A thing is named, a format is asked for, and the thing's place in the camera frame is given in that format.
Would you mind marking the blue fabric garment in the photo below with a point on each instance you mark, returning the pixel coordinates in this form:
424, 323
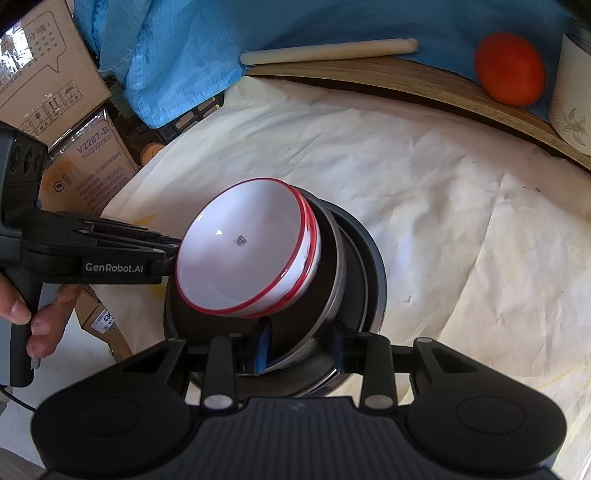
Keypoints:
184, 55

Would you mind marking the small labelled cardboard box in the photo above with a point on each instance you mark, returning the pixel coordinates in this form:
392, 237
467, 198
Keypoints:
101, 323

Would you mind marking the black plastic crate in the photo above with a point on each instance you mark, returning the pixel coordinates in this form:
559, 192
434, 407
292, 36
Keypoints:
203, 110

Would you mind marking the wooden shelf board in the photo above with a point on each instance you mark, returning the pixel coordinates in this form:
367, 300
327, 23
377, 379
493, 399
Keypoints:
392, 79

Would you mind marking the cream rolling pin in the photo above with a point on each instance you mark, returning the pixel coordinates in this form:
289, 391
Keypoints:
323, 50

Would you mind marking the white red-rimmed bowl dark mark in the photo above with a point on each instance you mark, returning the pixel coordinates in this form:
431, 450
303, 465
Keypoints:
240, 263

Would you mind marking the cream table cover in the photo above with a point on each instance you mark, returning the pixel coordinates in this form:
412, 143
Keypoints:
438, 207

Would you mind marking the round wooden knob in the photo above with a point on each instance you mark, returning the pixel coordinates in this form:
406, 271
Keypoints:
152, 153

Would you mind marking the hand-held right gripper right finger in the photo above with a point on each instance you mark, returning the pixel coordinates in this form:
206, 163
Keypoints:
337, 351

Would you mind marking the red tomato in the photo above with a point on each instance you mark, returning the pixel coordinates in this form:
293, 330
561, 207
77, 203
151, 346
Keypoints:
510, 69

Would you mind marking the beige thermos cup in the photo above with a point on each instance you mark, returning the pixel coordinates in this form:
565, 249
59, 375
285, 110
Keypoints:
575, 92

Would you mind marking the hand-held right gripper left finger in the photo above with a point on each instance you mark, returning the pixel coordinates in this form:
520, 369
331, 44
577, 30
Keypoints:
261, 351

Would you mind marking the person's left hand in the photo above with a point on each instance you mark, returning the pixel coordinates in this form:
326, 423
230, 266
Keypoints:
51, 323

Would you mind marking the white-labelled large cardboard box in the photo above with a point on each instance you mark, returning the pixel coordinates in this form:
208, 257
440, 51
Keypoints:
87, 166

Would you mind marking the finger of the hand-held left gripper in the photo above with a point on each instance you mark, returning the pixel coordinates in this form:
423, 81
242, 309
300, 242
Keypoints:
157, 237
171, 251

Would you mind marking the brown red-printed cardboard box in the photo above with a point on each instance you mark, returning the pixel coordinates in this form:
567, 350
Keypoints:
46, 74

